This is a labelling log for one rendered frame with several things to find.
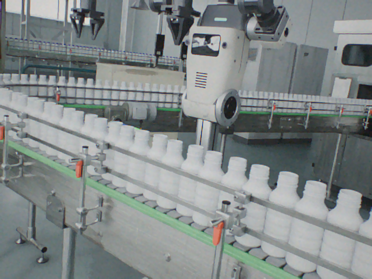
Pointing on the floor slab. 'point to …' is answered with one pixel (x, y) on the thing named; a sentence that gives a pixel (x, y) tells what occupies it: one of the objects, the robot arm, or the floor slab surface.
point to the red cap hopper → (46, 27)
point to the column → (126, 29)
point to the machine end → (345, 49)
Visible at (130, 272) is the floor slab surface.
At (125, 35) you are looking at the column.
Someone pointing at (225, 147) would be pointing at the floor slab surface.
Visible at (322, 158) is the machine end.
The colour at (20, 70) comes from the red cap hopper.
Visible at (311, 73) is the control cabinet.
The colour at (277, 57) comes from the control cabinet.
